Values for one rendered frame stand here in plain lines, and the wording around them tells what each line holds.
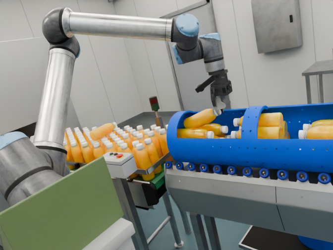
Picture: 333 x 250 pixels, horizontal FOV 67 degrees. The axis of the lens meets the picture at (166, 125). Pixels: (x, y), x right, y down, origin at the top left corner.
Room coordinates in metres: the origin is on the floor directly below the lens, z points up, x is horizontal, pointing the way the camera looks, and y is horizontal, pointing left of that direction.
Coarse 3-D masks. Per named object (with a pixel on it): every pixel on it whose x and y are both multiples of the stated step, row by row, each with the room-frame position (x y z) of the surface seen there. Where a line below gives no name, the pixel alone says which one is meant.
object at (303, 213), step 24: (240, 168) 1.14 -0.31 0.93; (168, 192) 1.31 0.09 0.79; (192, 192) 1.20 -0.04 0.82; (216, 192) 1.11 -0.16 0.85; (240, 192) 1.03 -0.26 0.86; (264, 192) 0.97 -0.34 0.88; (288, 192) 0.91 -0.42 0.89; (312, 192) 0.86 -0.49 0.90; (216, 216) 1.20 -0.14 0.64; (240, 216) 1.10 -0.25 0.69; (264, 216) 1.00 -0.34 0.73; (288, 216) 0.92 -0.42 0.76; (312, 216) 0.86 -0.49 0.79
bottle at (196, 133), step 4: (180, 128) 1.30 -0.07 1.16; (184, 128) 1.28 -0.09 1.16; (188, 128) 1.26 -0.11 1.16; (192, 128) 1.25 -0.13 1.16; (196, 128) 1.23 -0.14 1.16; (200, 128) 1.22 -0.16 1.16; (180, 132) 1.27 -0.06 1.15; (184, 132) 1.25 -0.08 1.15; (188, 132) 1.23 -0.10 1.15; (192, 132) 1.22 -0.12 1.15; (196, 132) 1.20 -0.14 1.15; (200, 132) 1.20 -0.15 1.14; (204, 132) 1.19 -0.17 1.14; (180, 136) 1.26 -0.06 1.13; (184, 136) 1.24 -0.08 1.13; (188, 136) 1.23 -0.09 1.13; (192, 136) 1.21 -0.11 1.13; (196, 136) 1.20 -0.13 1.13; (200, 136) 1.19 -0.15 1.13; (204, 136) 1.18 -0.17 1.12
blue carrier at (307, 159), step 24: (216, 120) 1.35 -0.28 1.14; (288, 120) 1.12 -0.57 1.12; (312, 120) 1.06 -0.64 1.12; (168, 144) 1.24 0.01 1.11; (192, 144) 1.15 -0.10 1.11; (216, 144) 1.07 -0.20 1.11; (240, 144) 1.00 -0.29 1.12; (264, 144) 0.94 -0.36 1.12; (288, 144) 0.88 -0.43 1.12; (312, 144) 0.83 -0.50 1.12; (288, 168) 0.92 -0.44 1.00; (312, 168) 0.85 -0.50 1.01
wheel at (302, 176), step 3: (300, 171) 0.90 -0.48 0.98; (303, 171) 0.89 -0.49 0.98; (297, 174) 0.90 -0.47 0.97; (300, 174) 0.89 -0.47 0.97; (303, 174) 0.89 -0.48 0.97; (306, 174) 0.88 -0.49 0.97; (297, 177) 0.89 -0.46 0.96; (300, 177) 0.89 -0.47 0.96; (303, 177) 0.88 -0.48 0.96; (306, 177) 0.87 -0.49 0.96; (300, 180) 0.88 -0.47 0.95; (303, 180) 0.88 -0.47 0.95; (306, 180) 0.87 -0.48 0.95
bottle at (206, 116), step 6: (198, 114) 1.26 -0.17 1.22; (204, 114) 1.23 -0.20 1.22; (210, 114) 1.21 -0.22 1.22; (186, 120) 1.31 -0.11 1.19; (192, 120) 1.27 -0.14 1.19; (198, 120) 1.25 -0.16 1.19; (204, 120) 1.22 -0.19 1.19; (210, 120) 1.22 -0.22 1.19; (186, 126) 1.29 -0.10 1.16; (192, 126) 1.28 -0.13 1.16; (198, 126) 1.27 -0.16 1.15
